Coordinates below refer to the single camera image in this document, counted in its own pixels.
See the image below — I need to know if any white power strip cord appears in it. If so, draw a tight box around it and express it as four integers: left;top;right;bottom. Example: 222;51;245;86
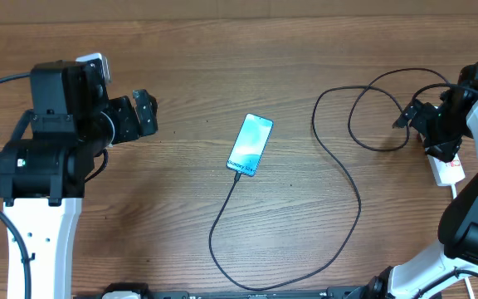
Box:
450;184;476;299

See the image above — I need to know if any white power strip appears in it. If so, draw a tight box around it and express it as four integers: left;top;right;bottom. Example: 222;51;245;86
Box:
427;154;466;187

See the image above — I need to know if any Galaxy S24 smartphone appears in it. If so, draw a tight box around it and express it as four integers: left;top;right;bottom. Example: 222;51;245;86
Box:
227;114;274;177

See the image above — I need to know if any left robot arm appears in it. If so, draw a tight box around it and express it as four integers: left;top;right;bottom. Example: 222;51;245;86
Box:
0;55;158;298

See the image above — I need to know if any black USB-C charging cable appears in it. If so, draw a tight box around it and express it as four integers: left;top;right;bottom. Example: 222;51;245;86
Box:
207;67;451;292

